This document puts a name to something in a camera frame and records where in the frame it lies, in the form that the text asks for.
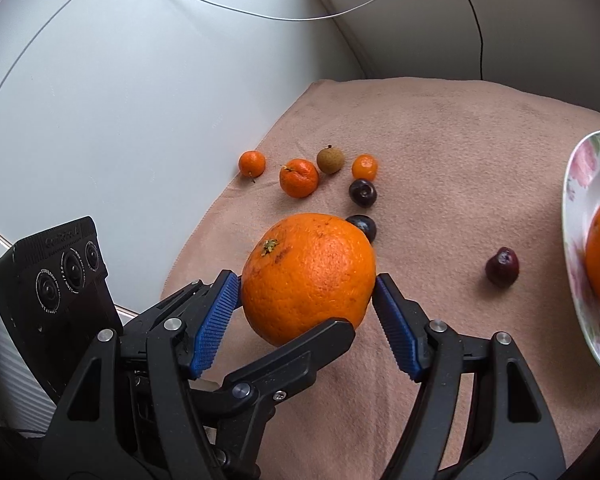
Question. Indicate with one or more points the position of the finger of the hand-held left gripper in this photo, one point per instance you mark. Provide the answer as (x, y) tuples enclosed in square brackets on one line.
[(300, 360), (170, 300)]

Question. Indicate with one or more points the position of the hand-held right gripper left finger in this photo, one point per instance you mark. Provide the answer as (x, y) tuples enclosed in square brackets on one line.
[(217, 320)]

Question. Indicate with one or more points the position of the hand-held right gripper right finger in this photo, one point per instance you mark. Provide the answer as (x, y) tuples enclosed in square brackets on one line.
[(397, 330)]

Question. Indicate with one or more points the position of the large orange with green stem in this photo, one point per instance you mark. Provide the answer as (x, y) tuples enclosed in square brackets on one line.
[(310, 275)]

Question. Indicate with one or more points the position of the dark red cherry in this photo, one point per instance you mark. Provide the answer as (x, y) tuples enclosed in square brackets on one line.
[(365, 227), (502, 267), (363, 193)]

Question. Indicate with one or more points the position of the small mandarin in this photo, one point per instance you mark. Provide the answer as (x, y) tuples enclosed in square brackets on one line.
[(252, 164)]

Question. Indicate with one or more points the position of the wrinkled mandarin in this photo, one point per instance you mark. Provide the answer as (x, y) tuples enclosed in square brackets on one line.
[(299, 178)]

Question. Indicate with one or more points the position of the orange kumquat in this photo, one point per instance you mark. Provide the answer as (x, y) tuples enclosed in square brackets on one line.
[(364, 167)]

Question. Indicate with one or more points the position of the brown longan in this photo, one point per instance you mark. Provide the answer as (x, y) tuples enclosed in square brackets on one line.
[(329, 160)]

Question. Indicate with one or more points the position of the floral white plate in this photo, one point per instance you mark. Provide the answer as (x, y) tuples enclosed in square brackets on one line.
[(575, 210)]

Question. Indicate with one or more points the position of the beige towel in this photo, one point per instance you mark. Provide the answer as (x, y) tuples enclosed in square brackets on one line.
[(455, 185)]

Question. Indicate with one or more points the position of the white panel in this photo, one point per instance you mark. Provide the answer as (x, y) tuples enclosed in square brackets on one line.
[(155, 110)]

